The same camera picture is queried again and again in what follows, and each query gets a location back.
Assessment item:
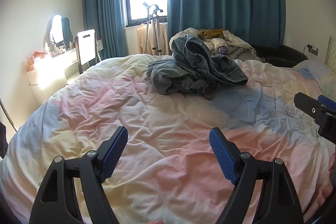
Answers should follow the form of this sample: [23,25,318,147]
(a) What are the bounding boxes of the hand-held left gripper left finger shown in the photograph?
[29,126,129,224]

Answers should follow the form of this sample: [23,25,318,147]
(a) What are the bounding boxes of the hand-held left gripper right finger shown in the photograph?
[209,127,305,224]

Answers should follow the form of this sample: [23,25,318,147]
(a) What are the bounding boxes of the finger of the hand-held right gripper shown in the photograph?
[293,92,336,119]

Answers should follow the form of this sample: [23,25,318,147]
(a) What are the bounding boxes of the grey-blue denim jeans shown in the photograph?
[146,34,249,101]

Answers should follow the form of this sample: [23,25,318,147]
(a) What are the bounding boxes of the person's right hand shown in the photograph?
[312,152,336,214]

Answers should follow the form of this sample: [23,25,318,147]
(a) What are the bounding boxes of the pastel pillow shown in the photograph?
[293,59,332,77]

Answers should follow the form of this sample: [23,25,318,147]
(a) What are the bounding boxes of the black sofa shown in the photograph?
[248,43,309,68]

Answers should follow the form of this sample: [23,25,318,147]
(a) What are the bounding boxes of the quilted cream pillow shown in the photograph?
[325,35,336,67]

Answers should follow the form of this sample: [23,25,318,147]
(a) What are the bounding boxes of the pastel patchwork bed blanket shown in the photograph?
[0,53,336,224]

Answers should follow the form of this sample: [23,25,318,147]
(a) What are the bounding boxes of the grey quilted jacket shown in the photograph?
[228,46,260,60]

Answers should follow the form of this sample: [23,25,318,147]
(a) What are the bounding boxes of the white crumpled cloth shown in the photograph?
[223,31,252,48]

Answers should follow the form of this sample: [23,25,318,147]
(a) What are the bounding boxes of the white dressing table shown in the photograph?
[26,48,79,101]

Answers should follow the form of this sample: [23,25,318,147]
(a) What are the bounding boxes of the white garment with purple patch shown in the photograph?
[210,39,229,55]

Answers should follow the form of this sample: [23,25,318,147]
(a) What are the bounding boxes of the curved metal rod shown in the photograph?
[0,99,18,132]

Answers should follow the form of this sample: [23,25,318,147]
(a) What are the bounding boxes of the dark object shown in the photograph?
[0,122,9,159]

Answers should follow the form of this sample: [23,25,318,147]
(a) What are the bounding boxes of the white folding chair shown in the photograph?
[75,29,101,75]

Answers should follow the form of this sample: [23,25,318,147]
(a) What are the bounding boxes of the mustard yellow cloth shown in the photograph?
[198,29,226,39]

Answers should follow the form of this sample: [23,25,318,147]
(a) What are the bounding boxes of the group of toiletry bottles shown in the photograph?
[26,40,76,67]

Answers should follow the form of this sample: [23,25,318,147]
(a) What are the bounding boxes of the beige hanging garment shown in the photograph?
[136,22,170,55]

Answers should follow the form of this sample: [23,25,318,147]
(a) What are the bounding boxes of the garment steamer stand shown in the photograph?
[142,2,164,55]

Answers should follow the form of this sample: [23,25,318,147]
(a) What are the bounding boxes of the wavy-edged mirror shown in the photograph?
[43,15,73,54]

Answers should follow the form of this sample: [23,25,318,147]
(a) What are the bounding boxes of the narrow teal curtain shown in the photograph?
[83,0,129,59]

